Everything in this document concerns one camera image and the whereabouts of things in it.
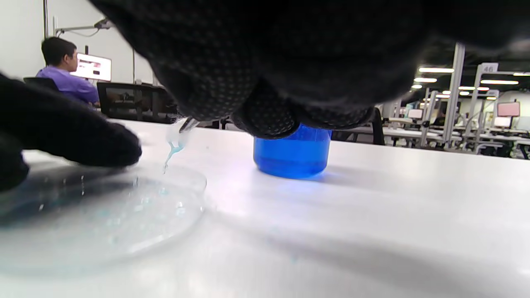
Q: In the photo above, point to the metal tweezers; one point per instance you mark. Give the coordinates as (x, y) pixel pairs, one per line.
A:
(188, 125)

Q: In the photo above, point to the black chair with chrome base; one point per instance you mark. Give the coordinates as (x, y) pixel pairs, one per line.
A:
(132, 103)

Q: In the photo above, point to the pink screen monitor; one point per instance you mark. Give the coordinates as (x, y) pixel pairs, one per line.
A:
(508, 109)

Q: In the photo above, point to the clear culture dish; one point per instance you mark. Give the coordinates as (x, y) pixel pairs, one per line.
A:
(103, 219)

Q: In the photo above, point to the bright computer monitor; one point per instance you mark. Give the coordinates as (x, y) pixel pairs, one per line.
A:
(93, 68)

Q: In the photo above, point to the beaker of blue dye solution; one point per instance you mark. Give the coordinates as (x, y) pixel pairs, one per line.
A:
(292, 157)

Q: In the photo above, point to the person's left hand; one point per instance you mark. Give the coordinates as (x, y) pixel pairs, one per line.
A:
(74, 132)

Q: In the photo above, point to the white square post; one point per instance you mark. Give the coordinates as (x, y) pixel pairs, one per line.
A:
(453, 95)

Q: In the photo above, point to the row of ceiling lights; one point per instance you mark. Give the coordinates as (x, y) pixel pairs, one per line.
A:
(434, 70)

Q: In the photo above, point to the black mesh office chair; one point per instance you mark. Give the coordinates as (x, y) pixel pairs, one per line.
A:
(377, 126)

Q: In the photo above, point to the person's right hand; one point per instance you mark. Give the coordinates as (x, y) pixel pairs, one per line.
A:
(290, 54)

